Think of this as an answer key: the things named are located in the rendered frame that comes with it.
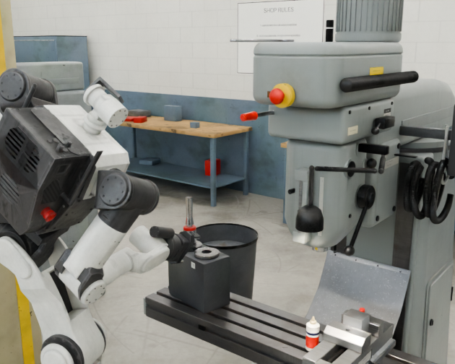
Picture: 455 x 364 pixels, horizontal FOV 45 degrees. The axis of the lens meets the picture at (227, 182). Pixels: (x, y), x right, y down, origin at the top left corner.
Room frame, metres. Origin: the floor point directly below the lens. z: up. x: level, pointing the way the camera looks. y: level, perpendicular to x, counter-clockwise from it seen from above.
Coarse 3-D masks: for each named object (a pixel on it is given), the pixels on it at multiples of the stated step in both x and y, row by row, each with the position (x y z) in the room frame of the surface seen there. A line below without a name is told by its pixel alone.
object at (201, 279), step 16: (192, 256) 1.80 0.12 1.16; (208, 256) 1.78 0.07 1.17; (224, 256) 1.80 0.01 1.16; (176, 272) 1.86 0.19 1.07; (192, 272) 1.78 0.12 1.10; (208, 272) 1.75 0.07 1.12; (224, 272) 1.79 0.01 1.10; (176, 288) 1.86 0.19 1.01; (192, 288) 1.79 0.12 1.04; (208, 288) 1.75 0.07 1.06; (224, 288) 1.79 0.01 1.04; (192, 304) 1.79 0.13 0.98; (208, 304) 1.75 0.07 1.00; (224, 304) 1.79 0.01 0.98
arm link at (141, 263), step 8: (128, 248) 1.49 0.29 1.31; (160, 248) 1.51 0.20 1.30; (168, 248) 1.54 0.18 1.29; (128, 256) 1.46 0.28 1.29; (136, 256) 1.47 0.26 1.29; (144, 256) 1.47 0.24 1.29; (152, 256) 1.48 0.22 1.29; (160, 256) 1.51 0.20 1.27; (136, 264) 1.46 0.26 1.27; (144, 264) 1.47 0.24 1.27; (152, 264) 1.50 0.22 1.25; (136, 272) 1.49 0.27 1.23
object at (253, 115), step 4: (252, 112) 1.44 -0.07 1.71; (264, 112) 1.48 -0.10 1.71; (268, 112) 1.49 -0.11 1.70; (272, 112) 1.51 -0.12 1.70; (240, 116) 1.41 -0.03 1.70; (244, 116) 1.41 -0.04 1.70; (248, 116) 1.41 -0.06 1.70; (252, 116) 1.42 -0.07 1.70; (256, 116) 1.44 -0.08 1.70; (260, 116) 1.47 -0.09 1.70; (244, 120) 1.41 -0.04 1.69; (248, 120) 1.42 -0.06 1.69; (252, 120) 1.43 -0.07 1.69
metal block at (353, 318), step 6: (348, 312) 1.49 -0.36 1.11; (354, 312) 1.49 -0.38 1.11; (360, 312) 1.49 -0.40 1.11; (348, 318) 1.46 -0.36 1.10; (354, 318) 1.45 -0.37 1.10; (360, 318) 1.45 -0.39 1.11; (366, 318) 1.46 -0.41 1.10; (348, 324) 1.46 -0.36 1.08; (354, 324) 1.45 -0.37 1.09; (360, 324) 1.44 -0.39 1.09; (366, 324) 1.46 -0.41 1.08; (366, 330) 1.46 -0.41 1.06
